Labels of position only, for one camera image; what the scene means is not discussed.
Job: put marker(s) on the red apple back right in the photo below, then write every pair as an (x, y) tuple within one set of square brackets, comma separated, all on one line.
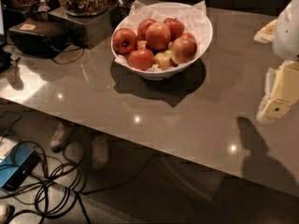
[(175, 26)]

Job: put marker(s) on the right white shoe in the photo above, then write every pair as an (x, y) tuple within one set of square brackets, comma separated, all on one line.
[(99, 152)]

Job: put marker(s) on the white shoe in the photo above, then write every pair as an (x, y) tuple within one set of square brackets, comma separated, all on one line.
[(58, 141), (99, 152)]

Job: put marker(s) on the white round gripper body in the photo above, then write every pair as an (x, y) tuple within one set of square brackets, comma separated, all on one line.
[(287, 36)]

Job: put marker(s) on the yellow-green apple front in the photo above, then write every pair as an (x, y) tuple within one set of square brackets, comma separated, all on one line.
[(163, 59)]

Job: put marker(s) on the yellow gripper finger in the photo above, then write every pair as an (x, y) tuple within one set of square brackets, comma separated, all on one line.
[(265, 35), (281, 92)]

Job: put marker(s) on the red apple back left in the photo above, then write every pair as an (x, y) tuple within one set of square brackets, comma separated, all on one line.
[(143, 26)]

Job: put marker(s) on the left white shoe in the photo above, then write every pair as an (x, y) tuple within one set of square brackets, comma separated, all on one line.
[(58, 141)]

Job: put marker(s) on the black device with label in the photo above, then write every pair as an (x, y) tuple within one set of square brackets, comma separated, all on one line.
[(45, 39)]

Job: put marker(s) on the red apple centre top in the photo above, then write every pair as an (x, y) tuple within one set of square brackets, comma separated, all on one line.
[(158, 36)]

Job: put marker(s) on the red apple front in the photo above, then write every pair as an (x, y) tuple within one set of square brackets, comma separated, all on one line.
[(141, 59)]

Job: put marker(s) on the dark square stand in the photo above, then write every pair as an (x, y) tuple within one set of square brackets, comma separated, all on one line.
[(86, 32)]

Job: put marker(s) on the blue box on floor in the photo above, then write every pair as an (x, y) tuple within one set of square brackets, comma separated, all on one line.
[(16, 166)]

